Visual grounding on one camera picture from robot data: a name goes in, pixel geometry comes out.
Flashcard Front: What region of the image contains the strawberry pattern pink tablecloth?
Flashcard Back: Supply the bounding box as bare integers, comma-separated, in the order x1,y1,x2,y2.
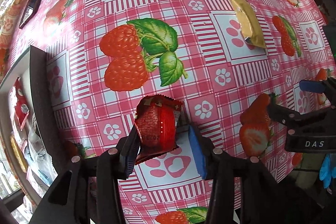
1,0,335,223

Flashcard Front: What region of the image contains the gold snack bar packet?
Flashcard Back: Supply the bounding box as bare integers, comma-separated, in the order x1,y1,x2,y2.
230,0,266,49

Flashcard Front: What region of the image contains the blue gloved right hand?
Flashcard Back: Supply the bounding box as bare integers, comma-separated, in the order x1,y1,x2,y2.
319,153,336,189

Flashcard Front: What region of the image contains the small red candy packet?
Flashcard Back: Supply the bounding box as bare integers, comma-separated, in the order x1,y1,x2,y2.
135,94,183,164

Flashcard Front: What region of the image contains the black smartphone red case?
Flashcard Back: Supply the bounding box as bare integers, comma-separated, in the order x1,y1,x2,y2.
19,0,42,29

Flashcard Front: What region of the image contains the red long snack packet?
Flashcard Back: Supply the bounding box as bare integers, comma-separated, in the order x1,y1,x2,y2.
13,77,30,131

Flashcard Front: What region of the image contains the yellow rice cracker packet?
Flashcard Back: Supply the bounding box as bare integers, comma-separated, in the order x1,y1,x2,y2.
10,135,29,173

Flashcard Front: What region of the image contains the white shallow cardboard box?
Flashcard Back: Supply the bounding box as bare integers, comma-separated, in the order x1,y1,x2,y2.
1,46,67,205

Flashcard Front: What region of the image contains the brown jerky clear packet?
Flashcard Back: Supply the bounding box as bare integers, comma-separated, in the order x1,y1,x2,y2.
27,113,47,162

